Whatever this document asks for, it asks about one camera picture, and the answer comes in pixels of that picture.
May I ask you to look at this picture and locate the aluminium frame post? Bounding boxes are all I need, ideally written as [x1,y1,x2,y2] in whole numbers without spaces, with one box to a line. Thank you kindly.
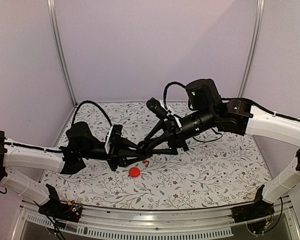
[46,0,77,107]
[237,0,265,98]

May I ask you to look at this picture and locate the aluminium rail base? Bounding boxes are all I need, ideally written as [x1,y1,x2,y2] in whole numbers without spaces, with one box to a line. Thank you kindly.
[11,196,300,240]

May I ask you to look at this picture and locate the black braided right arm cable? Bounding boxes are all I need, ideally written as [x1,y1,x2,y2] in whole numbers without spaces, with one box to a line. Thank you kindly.
[163,81,188,106]

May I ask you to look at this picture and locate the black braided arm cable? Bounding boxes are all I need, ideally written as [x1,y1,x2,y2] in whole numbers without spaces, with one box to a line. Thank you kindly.
[163,81,188,106]
[71,100,115,131]

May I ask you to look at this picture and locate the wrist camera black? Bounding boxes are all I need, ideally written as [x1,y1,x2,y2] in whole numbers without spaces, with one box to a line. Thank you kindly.
[104,124,123,154]
[146,97,182,128]

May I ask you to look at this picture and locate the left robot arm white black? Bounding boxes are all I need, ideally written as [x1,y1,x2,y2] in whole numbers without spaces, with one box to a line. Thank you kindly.
[0,121,147,217]

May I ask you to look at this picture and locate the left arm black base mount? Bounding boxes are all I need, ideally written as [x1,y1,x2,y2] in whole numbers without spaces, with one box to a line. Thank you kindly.
[38,184,83,223]

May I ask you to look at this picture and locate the black earbud charging case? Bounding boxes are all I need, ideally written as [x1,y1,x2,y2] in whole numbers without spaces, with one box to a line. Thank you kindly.
[137,140,150,155]

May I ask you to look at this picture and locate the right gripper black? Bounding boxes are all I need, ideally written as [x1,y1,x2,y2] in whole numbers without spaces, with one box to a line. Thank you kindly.
[143,107,215,156]

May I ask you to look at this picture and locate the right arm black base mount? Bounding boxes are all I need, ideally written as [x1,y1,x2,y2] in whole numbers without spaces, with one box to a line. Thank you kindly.
[231,184,275,223]

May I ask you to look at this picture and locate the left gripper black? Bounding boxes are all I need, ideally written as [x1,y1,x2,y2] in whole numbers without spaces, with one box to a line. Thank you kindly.
[79,138,147,172]

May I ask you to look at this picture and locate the aluminium frame post left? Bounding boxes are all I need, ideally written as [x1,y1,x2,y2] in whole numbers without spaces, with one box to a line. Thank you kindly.
[46,0,77,107]

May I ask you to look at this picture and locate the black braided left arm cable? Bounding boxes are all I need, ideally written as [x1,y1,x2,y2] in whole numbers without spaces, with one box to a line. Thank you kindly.
[71,100,115,131]

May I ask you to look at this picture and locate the red round charging case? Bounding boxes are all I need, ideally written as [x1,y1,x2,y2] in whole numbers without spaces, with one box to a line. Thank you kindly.
[128,167,141,178]

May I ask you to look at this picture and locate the floral patterned table mat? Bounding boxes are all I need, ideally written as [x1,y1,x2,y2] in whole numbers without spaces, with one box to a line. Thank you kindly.
[38,101,274,210]

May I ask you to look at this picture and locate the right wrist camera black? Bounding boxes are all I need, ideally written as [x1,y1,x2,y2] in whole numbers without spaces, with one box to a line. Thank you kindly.
[146,97,182,128]

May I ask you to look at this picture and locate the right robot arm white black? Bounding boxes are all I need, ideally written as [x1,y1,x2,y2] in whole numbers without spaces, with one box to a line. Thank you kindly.
[138,79,300,218]

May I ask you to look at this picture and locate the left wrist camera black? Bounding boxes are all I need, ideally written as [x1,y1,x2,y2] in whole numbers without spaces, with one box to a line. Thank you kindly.
[104,124,123,154]

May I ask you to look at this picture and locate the aluminium frame post right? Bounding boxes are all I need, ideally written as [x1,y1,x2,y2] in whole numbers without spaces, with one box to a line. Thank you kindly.
[237,0,265,98]

